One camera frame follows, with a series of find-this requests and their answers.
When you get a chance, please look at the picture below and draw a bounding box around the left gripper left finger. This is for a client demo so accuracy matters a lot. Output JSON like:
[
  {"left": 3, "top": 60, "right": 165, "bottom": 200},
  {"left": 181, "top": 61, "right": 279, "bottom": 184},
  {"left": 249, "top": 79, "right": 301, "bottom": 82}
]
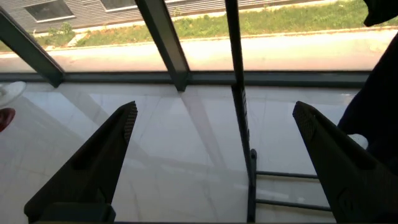
[{"left": 24, "top": 100, "right": 138, "bottom": 223}]

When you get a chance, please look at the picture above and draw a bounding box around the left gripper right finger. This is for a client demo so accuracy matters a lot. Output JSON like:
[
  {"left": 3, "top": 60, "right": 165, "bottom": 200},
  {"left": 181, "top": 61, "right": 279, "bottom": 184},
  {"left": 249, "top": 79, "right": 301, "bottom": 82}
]
[{"left": 292, "top": 100, "right": 398, "bottom": 222}]

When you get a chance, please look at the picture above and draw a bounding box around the black garment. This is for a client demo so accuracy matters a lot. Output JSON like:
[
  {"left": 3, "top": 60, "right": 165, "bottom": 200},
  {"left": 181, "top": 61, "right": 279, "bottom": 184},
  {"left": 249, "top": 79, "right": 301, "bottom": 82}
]
[{"left": 337, "top": 0, "right": 398, "bottom": 175}]

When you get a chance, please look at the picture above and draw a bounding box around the black clothes rack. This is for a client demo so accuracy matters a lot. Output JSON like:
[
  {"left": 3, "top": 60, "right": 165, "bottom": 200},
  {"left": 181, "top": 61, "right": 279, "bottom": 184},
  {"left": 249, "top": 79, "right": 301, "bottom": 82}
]
[{"left": 224, "top": 0, "right": 332, "bottom": 223}]

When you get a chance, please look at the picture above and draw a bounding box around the red round stand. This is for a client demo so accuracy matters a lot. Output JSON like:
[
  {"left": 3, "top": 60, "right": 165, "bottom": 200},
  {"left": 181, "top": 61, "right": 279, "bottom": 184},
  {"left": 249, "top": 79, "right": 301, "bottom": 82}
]
[{"left": 0, "top": 107, "right": 16, "bottom": 133}]

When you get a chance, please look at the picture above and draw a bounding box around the white round stand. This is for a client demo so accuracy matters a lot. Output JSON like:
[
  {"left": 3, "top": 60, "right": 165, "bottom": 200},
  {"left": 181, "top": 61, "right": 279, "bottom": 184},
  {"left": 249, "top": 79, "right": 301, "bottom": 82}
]
[{"left": 0, "top": 81, "right": 27, "bottom": 106}]

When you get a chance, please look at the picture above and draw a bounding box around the window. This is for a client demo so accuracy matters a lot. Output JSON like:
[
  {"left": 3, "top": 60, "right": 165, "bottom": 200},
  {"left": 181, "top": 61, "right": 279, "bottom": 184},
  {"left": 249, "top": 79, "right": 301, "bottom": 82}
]
[{"left": 0, "top": 0, "right": 398, "bottom": 93}]

